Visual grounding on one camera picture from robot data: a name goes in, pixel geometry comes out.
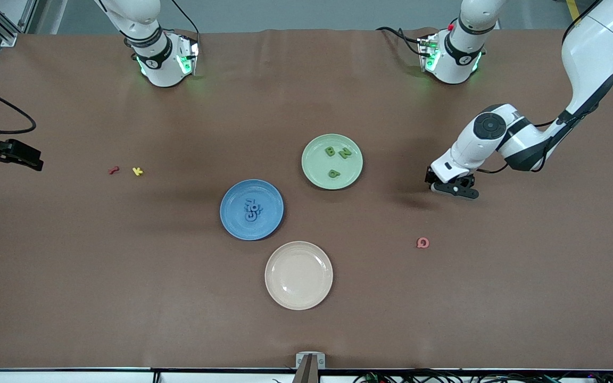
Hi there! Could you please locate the green plate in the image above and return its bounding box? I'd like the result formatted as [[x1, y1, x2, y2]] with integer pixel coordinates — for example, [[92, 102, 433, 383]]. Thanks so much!
[[301, 133, 364, 190]]

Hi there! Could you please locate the black right base cable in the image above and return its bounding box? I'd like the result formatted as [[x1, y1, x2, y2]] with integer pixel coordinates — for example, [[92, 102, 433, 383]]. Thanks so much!
[[171, 0, 201, 46]]

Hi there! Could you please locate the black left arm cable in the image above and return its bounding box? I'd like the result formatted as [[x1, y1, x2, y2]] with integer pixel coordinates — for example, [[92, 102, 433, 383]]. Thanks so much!
[[474, 0, 605, 174]]

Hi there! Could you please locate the beige plate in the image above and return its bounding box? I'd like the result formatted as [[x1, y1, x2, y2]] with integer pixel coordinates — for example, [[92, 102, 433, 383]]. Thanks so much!
[[264, 241, 334, 311]]

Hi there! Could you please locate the brown table cover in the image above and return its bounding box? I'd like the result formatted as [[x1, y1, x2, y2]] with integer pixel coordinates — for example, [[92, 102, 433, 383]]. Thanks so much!
[[0, 28, 613, 371]]

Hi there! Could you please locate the blue plate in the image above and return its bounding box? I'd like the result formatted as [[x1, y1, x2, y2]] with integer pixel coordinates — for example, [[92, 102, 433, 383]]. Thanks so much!
[[220, 179, 285, 241]]

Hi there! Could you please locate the aluminium frame profile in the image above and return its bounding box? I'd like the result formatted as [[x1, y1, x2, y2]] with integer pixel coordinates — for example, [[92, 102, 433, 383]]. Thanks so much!
[[0, 0, 46, 47]]

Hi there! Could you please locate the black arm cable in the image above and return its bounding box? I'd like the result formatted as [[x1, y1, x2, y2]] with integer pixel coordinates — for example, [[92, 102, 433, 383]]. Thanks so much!
[[0, 80, 37, 134], [474, 0, 605, 174]]

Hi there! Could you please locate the black left base cable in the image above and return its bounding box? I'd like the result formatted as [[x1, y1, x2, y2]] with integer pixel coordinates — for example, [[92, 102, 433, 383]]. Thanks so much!
[[376, 26, 425, 56]]

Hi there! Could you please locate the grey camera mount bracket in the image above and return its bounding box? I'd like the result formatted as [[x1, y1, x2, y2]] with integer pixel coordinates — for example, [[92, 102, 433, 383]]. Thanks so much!
[[293, 352, 326, 383]]

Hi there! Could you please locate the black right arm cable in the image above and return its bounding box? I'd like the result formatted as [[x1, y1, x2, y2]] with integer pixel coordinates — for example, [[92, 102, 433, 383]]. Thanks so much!
[[0, 80, 37, 134]]

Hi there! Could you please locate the black base cable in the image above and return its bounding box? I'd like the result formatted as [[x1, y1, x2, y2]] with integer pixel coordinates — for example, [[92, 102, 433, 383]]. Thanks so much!
[[171, 0, 201, 46], [376, 26, 425, 56]]

